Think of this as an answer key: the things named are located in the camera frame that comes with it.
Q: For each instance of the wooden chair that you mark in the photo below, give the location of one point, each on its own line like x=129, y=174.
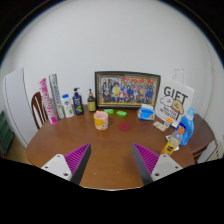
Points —
x=37, y=110

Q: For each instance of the puzzle cube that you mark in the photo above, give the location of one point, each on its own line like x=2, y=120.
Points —
x=168, y=122

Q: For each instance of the tall green and white box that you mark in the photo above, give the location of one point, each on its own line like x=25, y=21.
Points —
x=56, y=96

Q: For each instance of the tall pink box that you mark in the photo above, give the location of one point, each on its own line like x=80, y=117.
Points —
x=47, y=101

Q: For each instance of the blue tissue pack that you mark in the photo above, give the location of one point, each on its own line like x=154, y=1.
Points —
x=146, y=113

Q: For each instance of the white radiator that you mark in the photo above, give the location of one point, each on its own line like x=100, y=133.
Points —
x=216, y=152

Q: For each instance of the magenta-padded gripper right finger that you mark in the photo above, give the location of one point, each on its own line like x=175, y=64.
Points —
x=146, y=157

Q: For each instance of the small snack packet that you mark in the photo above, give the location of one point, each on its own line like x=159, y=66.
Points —
x=159, y=126

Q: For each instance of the white shampoo bottle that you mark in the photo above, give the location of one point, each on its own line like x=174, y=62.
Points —
x=68, y=107

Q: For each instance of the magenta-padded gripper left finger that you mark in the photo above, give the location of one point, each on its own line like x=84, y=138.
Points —
x=77, y=156

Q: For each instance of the brown pump bottle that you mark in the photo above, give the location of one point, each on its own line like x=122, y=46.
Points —
x=91, y=103

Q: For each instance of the blue detergent jug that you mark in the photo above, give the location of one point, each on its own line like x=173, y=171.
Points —
x=187, y=128

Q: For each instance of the white paper gift bag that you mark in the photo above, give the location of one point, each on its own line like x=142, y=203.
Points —
x=175, y=96

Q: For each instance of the dark blue pump bottle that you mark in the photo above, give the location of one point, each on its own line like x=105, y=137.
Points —
x=78, y=105

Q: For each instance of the white board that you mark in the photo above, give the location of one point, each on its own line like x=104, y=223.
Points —
x=18, y=103

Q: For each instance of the pink and yellow mug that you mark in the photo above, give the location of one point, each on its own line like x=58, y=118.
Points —
x=100, y=120

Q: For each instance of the orange-capped juice bottle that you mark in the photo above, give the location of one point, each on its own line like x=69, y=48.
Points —
x=171, y=144

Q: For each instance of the framed group picture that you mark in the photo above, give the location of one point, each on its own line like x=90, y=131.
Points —
x=126, y=89

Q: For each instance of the round red coaster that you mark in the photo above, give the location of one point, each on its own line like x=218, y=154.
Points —
x=124, y=126

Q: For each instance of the green crate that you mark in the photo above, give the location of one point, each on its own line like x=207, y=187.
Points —
x=5, y=133

